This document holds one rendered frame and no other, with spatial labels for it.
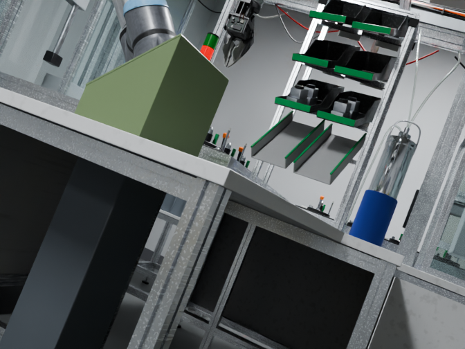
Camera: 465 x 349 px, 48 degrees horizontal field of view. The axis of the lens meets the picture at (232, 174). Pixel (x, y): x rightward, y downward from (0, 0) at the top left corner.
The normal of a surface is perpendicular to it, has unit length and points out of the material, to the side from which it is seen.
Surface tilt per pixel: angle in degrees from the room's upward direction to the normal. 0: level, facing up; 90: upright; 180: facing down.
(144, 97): 90
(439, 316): 90
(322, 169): 45
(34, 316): 90
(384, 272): 90
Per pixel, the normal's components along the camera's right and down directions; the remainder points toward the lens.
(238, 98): -0.44, -0.24
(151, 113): 0.84, 0.31
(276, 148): -0.03, -0.82
